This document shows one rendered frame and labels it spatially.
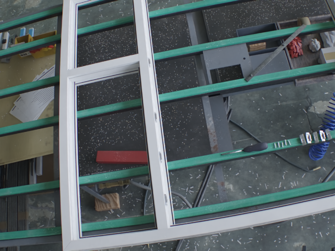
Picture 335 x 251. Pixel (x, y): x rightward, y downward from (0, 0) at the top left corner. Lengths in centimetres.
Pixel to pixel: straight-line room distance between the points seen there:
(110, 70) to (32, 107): 64
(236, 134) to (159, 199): 117
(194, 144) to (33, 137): 92
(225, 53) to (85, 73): 70
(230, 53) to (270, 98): 91
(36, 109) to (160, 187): 104
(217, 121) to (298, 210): 75
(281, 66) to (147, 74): 72
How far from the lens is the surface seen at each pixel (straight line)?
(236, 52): 189
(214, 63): 186
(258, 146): 162
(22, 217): 251
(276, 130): 262
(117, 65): 186
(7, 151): 230
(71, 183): 174
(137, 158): 196
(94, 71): 190
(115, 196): 256
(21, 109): 237
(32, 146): 222
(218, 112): 206
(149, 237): 154
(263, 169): 253
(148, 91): 174
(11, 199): 258
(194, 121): 201
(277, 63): 205
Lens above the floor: 242
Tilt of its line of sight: 64 degrees down
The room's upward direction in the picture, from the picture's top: 22 degrees counter-clockwise
